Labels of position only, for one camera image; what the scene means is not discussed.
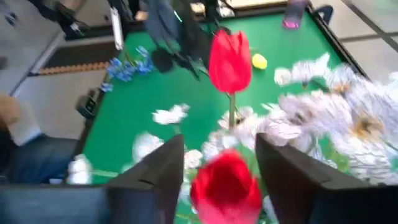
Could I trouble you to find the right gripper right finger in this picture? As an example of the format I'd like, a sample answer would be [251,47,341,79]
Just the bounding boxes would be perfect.
[254,132,398,224]

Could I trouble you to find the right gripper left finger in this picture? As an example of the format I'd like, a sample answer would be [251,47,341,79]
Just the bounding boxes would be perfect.
[106,133,187,224]

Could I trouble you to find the red artificial tulip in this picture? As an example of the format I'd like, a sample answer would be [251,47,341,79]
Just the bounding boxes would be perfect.
[189,148,264,224]
[207,28,253,133]

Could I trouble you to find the yellow artificial tulip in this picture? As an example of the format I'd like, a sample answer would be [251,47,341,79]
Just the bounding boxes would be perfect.
[251,52,269,70]

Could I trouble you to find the white artificial flower bunch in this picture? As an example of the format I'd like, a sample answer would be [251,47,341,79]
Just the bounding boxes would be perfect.
[273,52,398,186]
[66,103,274,194]

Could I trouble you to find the blue artificial flower bunch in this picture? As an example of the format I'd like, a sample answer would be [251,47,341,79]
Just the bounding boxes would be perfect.
[99,45,155,93]

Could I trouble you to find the green table mat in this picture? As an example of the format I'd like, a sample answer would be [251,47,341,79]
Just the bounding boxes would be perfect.
[82,12,368,224]

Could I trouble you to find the person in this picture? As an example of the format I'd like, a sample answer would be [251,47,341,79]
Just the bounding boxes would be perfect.
[0,95,81,185]

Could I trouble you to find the silver metal bracket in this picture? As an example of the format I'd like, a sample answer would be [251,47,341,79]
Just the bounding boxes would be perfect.
[109,6,124,52]

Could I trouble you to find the black table-level camera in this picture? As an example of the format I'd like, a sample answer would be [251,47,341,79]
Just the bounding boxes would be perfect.
[75,89,101,120]

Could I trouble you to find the black clamp handle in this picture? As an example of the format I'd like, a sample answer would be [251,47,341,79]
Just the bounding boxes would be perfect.
[312,4,335,24]

